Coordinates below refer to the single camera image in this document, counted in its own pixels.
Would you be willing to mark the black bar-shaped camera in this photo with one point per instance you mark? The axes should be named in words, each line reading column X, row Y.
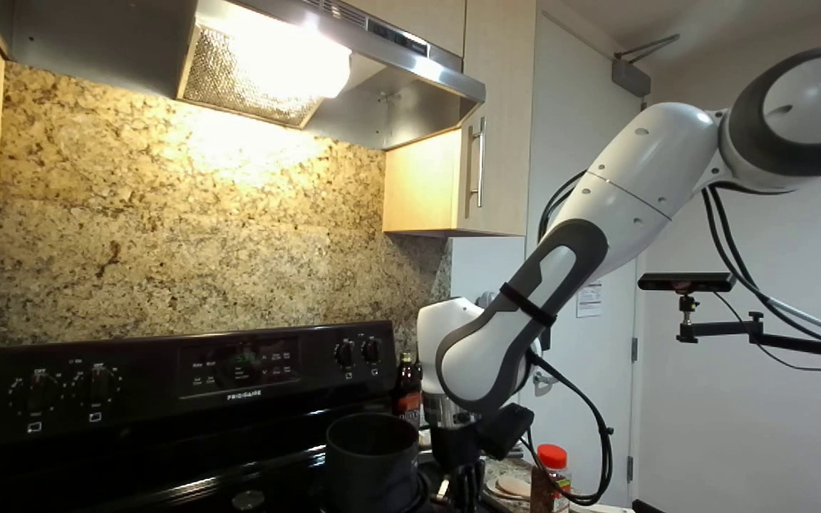
column 686, row 282

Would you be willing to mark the dark bottle with red label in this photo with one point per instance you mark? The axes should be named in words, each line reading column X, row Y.
column 409, row 395

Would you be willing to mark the clear plastic bag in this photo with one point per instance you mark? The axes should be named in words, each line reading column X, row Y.
column 503, row 482

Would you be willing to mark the paper notice sheet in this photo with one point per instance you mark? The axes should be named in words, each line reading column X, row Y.
column 588, row 301

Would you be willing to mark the grey door closer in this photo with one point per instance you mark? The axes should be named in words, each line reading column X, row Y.
column 634, row 67

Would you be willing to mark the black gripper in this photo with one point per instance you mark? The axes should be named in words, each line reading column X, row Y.
column 454, row 443

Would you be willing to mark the white door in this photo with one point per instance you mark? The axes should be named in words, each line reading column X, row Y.
column 612, row 401

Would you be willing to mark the black electric stove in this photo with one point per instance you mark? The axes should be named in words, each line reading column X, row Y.
column 143, row 401

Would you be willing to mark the steel range hood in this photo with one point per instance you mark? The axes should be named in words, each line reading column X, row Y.
column 242, row 67

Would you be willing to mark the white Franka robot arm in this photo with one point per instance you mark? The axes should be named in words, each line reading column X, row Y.
column 639, row 180

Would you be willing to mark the spice jar with orange lid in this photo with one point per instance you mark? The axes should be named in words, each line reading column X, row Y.
column 551, row 472

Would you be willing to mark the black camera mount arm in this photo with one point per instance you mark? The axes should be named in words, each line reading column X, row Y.
column 763, row 335

